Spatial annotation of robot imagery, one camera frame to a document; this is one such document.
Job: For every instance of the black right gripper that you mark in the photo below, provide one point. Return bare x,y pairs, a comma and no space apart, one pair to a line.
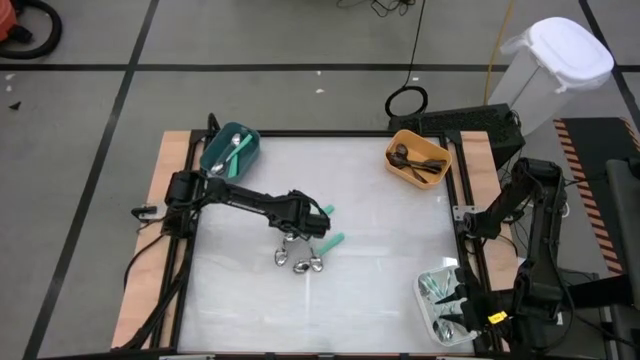
480,312

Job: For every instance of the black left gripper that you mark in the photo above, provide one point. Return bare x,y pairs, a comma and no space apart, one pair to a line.
305,217

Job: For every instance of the black metal spoon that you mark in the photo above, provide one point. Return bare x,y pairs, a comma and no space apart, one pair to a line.
437,165
430,162
419,176
402,149
425,169
395,160

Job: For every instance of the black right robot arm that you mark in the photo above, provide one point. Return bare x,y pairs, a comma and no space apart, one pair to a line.
542,225

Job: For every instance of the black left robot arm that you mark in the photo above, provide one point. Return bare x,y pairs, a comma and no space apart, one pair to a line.
240,200

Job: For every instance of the white plastic bin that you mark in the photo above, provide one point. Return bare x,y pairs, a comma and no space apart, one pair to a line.
425,320

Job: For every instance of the yellow gripper tag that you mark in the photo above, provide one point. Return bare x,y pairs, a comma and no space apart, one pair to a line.
498,317

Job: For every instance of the teal plastic bin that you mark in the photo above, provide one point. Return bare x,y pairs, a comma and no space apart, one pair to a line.
250,165

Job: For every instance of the orange plastic bin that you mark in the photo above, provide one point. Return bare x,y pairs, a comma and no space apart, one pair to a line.
425,142

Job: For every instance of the black metal beam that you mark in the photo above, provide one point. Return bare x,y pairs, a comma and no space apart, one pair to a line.
610,295

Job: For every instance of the black computer tower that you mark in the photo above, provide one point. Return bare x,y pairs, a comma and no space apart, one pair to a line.
460,122

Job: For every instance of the black hazard striped mat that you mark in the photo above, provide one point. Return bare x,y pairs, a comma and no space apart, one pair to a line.
595,145

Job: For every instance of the white lidded trash can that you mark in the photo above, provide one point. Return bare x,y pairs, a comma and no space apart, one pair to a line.
565,50

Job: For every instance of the black floor scrap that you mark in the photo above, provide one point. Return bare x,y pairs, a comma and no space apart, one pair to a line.
15,106

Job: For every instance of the orange vacuum cleaner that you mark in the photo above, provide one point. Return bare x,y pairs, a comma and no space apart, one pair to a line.
6,20

